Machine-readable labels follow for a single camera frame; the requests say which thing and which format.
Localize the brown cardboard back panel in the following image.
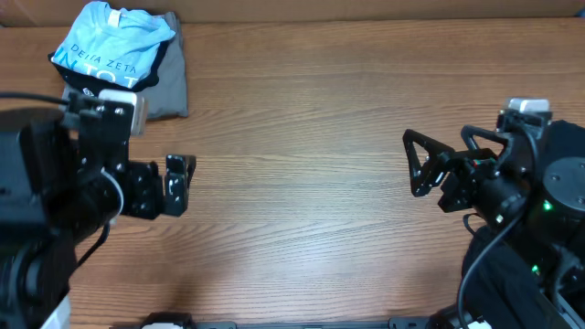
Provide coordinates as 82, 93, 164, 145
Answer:
0, 0, 585, 27

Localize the black folded polo shirt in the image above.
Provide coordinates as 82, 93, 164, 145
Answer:
53, 41, 170, 96

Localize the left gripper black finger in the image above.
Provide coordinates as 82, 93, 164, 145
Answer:
184, 155, 197, 187
165, 154, 189, 217

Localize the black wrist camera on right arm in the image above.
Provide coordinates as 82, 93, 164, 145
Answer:
496, 97, 552, 139

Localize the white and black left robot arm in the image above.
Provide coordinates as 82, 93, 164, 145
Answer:
1, 106, 197, 328

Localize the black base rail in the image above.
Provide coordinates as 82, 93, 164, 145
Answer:
111, 313, 429, 329

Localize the light blue printed t-shirt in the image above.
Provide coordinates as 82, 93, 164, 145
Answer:
48, 1, 176, 88

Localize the silver wrist camera on left arm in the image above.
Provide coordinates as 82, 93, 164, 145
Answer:
98, 89, 148, 136

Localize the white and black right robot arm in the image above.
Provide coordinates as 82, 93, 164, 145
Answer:
403, 117, 584, 328

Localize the black garment at right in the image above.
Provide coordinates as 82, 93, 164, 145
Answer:
462, 121, 584, 328

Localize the grey folded garment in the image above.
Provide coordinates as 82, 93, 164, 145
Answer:
63, 12, 189, 120

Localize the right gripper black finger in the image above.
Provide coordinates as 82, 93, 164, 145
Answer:
461, 125, 508, 151
402, 129, 455, 197

